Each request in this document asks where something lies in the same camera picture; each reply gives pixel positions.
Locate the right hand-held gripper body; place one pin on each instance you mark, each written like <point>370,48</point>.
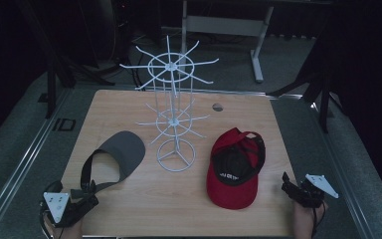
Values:
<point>311,195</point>

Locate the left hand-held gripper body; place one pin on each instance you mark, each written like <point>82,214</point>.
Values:
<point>57,204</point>

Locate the grey sun visor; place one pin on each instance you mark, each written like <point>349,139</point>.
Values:
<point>127,152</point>

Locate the red baseball cap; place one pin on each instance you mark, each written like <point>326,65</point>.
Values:
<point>232,196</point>

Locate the person's right hand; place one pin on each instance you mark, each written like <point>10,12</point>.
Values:
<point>305,222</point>

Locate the person's left hand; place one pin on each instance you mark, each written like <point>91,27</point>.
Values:
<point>68,232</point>

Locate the black tripod stand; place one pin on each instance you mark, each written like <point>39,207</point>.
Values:
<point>51,83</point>
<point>325,99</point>

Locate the silver floor rail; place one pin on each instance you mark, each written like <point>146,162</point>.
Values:
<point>20,166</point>
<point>341,172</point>

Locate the white metal desk frame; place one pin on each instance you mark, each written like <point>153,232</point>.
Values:
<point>225,26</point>

